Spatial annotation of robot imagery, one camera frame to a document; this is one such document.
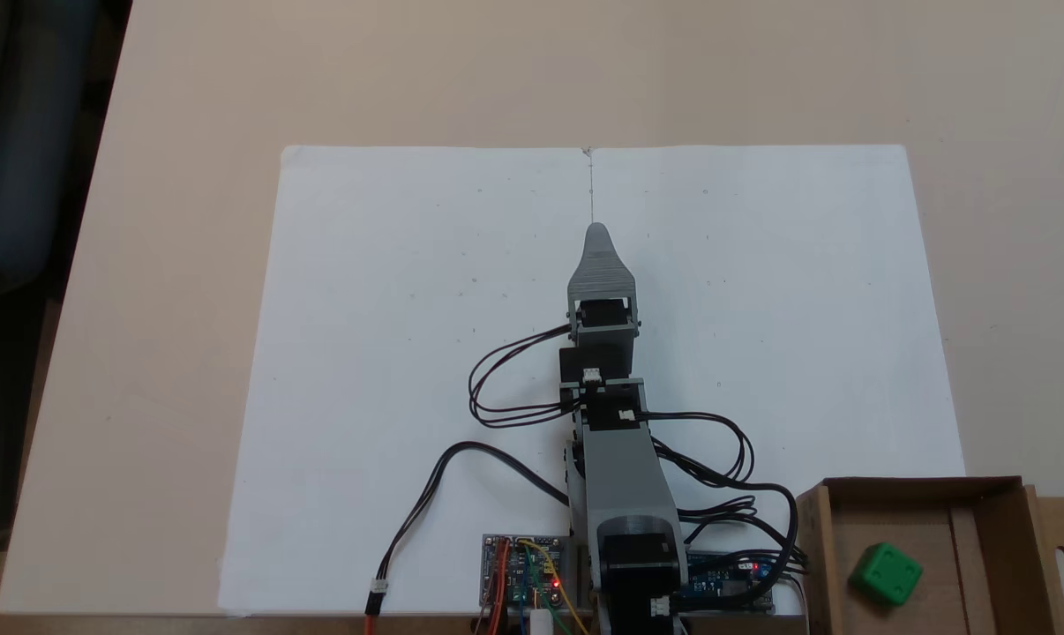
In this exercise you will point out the blue circuit board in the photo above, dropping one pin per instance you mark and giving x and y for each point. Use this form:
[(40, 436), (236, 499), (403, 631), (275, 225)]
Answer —
[(717, 586)]

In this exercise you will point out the dark chair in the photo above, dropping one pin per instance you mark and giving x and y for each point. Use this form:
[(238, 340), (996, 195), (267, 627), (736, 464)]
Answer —
[(20, 132)]

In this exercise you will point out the brown cardboard box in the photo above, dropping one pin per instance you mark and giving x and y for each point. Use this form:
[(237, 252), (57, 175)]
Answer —
[(982, 529)]

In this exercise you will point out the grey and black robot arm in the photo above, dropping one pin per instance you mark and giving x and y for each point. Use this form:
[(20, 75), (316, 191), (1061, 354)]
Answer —
[(625, 476)]

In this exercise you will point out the green dice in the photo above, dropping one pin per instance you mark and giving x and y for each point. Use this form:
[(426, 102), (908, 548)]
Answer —
[(887, 573)]

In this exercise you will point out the white plastic cylinder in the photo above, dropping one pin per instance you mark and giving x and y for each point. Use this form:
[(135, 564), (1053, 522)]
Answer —
[(542, 624)]

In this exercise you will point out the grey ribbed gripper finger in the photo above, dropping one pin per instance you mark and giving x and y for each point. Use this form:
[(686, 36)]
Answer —
[(601, 265)]

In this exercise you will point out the white paper sheet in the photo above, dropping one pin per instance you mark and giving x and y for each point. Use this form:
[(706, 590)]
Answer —
[(805, 353), (364, 353)]

